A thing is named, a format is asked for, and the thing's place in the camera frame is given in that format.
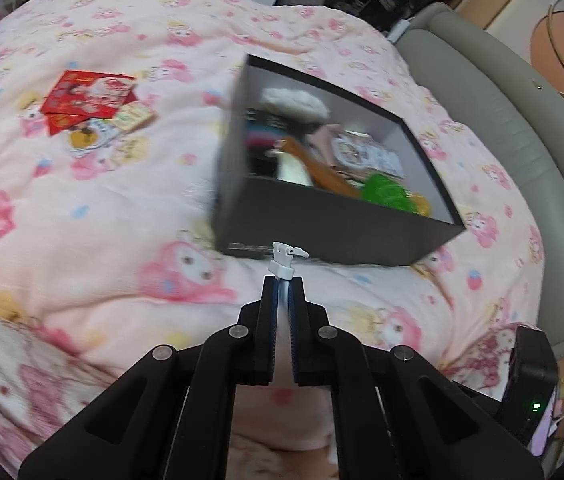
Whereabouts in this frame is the cartoon figure card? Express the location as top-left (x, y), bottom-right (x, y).
top-left (68, 119), bottom-right (122, 157)

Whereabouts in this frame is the white fluffy toy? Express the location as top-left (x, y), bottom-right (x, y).
top-left (260, 87), bottom-right (331, 122)

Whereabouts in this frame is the green bordered sticker sheet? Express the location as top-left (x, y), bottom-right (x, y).
top-left (112, 101), bottom-right (157, 133)

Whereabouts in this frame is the brown leather item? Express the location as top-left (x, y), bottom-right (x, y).
top-left (282, 137), bottom-right (363, 198)

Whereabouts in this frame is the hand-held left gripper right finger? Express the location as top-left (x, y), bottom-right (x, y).
top-left (288, 277), bottom-right (544, 480)

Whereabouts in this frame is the dusty pink cloth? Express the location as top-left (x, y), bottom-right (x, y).
top-left (307, 122), bottom-right (343, 161)

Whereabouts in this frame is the small white plastic clip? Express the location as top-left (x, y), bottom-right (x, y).
top-left (268, 241), bottom-right (309, 281)

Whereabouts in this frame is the round print card pack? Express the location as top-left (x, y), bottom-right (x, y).
top-left (334, 132), bottom-right (405, 178)

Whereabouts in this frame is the white power adapter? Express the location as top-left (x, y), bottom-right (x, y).
top-left (387, 19), bottom-right (413, 43)

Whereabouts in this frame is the pink printed blanket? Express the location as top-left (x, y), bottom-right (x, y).
top-left (0, 0), bottom-right (547, 480)

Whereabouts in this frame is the cream knitted cloth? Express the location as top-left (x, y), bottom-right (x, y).
top-left (276, 152), bottom-right (313, 186)

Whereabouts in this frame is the black cardboard box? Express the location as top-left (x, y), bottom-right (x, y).
top-left (210, 53), bottom-right (466, 267)

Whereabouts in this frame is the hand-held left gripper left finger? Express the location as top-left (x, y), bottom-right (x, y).
top-left (18, 276), bottom-right (281, 480)

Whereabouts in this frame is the green plastic packet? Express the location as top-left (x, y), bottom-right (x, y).
top-left (362, 173), bottom-right (415, 211)

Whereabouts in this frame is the yellow plastic item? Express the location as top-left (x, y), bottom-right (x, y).
top-left (409, 194), bottom-right (433, 217)

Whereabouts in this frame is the red envelope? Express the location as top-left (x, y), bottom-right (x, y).
top-left (42, 71), bottom-right (137, 137)

